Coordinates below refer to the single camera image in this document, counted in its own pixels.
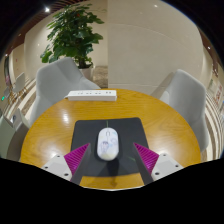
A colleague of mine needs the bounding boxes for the black mouse pad green lines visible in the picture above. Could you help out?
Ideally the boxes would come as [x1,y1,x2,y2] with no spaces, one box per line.
[70,117,150,178]

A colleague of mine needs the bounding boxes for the white cartoon-print computer mouse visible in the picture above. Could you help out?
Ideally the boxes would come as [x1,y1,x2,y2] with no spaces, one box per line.
[96,127,120,162]

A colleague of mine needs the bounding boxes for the green leafy potted plant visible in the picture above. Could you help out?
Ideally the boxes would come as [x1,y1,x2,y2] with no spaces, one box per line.
[39,3,105,70]

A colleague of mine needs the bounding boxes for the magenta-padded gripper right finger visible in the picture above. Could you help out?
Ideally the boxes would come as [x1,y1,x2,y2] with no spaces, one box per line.
[132,142,184,186]

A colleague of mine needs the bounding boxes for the grey shell chair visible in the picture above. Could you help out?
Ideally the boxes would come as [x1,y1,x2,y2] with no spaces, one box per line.
[150,68,211,153]
[28,56,102,127]
[0,108,30,161]

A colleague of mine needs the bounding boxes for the white plant pot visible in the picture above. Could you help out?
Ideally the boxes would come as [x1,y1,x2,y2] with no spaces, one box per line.
[79,64,95,81]

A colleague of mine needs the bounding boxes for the small grey chair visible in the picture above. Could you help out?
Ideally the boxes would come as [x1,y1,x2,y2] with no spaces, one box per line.
[13,72,27,97]

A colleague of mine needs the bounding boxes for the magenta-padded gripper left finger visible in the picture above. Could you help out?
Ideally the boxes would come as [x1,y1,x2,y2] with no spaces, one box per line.
[41,142,92,186]

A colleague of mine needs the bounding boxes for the white power strip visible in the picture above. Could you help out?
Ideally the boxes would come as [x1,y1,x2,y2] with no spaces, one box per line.
[66,89,118,103]

